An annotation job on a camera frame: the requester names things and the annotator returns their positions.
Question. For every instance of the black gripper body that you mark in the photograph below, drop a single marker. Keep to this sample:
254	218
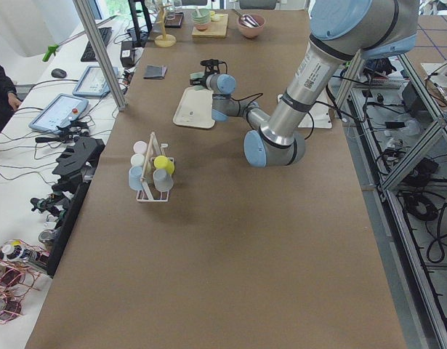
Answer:
204	81

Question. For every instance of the green cup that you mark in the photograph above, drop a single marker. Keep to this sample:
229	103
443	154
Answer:
197	88

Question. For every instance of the cream rabbit tray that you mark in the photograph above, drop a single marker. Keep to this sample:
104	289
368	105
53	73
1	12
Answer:
194	109

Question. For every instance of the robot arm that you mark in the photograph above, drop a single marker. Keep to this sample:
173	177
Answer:
338	30

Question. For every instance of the pink cup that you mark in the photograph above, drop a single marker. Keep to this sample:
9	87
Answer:
140	147

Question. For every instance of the yellow cup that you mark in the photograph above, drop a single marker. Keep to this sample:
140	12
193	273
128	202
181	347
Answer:
163	162

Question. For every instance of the cream cup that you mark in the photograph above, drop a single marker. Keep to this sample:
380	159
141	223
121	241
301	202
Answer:
137	160

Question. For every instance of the grey cup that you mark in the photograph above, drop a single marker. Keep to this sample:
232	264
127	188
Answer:
162	180

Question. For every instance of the blue cup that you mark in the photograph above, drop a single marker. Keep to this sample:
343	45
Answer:
134	178

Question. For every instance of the folded grey cloth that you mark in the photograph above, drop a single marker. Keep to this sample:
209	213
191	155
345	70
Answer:
155	72

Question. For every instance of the wooden mug tree stand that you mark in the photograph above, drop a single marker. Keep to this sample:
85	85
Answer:
164	9

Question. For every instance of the wooden cutting board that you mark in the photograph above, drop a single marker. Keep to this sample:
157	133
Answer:
215	28

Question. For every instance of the stacked green bowls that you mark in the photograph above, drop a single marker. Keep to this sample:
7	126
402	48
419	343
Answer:
201	18

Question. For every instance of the black box with label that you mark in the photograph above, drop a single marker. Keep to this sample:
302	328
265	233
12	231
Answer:
130	55

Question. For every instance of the pink bowl with cutlery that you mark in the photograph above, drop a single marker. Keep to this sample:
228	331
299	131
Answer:
251	25

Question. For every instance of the far teach pendant tablet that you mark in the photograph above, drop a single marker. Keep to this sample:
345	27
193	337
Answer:
92	83

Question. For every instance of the teach pendant tablet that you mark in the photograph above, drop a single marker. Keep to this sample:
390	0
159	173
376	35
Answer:
92	83
59	113

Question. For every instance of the near teach pendant tablet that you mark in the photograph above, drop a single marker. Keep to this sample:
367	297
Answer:
59	113

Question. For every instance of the grey computer mouse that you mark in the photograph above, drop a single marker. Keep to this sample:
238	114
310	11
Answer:
58	73

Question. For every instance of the black tool holder rack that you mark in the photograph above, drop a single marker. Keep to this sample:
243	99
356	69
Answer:
73	165

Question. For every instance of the white wire cup rack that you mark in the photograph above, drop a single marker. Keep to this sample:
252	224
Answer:
149	192

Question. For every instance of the aluminium frame post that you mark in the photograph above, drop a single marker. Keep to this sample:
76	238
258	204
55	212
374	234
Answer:
87	19

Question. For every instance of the green handled grabber tool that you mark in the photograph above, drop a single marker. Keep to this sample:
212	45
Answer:
105	33

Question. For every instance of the copper wire basket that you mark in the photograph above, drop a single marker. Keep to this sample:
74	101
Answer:
21	266

